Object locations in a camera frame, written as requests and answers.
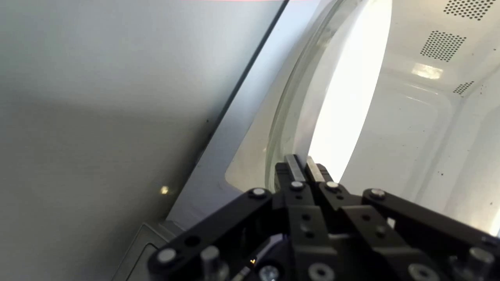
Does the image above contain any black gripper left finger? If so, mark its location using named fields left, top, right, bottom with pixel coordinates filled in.
left=146, top=153, right=340, bottom=281

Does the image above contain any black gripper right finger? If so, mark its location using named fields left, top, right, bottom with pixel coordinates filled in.
left=304, top=155, right=500, bottom=281

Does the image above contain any white plate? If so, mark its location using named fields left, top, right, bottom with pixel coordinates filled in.
left=307, top=0, right=393, bottom=185

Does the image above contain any silver microwave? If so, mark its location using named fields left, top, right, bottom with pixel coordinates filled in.
left=110, top=0, right=500, bottom=281

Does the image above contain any glass microwave turntable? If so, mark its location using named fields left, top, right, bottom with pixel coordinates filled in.
left=264, top=0, right=378, bottom=192

